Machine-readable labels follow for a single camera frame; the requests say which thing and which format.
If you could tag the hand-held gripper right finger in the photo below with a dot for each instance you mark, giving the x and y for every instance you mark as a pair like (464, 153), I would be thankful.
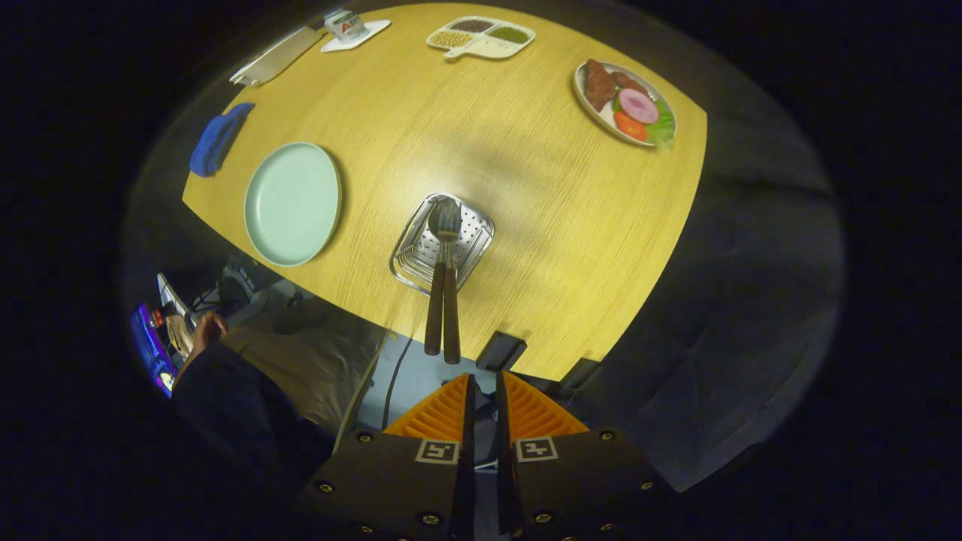
(586, 488)

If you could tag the black table bracket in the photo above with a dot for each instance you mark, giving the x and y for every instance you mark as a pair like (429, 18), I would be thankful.
(580, 373)
(500, 352)

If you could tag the blue cloth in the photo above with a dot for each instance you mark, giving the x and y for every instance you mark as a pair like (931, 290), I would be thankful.
(218, 139)

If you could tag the white bottle with green cap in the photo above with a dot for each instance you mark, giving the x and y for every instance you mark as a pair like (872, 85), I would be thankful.
(346, 26)

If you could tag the white divided dish of beans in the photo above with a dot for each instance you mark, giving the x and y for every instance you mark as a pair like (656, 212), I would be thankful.
(488, 45)

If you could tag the white board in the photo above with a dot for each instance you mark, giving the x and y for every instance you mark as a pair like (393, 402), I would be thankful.
(169, 293)

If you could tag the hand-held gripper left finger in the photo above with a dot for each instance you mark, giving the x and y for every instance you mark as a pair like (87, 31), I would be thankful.
(391, 488)

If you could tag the white coaster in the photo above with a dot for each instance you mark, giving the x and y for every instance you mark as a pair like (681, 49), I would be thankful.
(376, 30)

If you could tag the white toaster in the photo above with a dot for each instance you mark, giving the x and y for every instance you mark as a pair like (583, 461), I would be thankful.
(278, 56)

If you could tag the white plate of food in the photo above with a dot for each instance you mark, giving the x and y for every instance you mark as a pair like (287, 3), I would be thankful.
(624, 101)

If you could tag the laptop with purple screen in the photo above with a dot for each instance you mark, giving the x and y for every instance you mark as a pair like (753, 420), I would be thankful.
(150, 353)

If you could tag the pale green plate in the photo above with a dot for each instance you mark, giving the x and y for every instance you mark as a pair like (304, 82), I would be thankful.
(293, 203)

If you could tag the beige fabric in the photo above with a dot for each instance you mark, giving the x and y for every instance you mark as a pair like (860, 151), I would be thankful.
(316, 368)

